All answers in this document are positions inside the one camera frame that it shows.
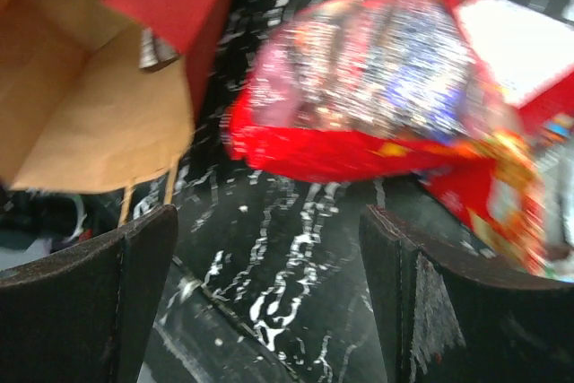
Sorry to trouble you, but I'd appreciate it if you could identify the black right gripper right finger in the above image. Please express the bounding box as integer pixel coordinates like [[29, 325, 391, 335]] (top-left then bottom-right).
[[359, 205, 573, 382]]

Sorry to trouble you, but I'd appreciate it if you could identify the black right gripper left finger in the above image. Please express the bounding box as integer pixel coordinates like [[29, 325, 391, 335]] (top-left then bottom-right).
[[1, 205, 178, 382]]

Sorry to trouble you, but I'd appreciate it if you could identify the red large candy bag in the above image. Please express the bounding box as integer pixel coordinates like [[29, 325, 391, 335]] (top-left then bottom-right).
[[223, 0, 573, 282]]

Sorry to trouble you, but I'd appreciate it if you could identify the red brown paper bag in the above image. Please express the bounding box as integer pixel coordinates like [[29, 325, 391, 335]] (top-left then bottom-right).
[[1, 0, 231, 195]]

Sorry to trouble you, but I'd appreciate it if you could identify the purple brown candy packet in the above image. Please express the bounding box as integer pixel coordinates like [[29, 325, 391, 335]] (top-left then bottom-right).
[[139, 28, 179, 73]]

